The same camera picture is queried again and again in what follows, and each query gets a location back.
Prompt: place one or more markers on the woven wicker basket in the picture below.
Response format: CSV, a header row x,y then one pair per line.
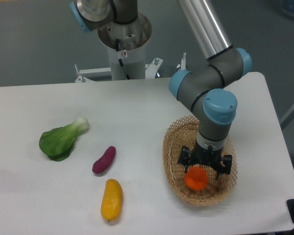
x,y
181,133

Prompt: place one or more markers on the green bok choy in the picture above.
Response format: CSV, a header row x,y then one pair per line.
x,y
58,143

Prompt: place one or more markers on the white metal frame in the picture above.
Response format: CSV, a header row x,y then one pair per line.
x,y
151,71

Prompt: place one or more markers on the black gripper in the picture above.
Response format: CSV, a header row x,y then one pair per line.
x,y
207,157

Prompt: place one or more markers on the orange fruit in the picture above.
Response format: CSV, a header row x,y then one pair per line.
x,y
196,178

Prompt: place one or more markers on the purple sweet potato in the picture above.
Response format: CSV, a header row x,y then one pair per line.
x,y
105,161

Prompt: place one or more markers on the yellow mango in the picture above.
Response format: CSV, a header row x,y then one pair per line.
x,y
112,201

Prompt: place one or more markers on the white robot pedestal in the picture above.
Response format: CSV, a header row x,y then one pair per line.
x,y
126,47

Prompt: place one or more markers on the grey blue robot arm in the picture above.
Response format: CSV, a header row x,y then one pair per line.
x,y
203,94

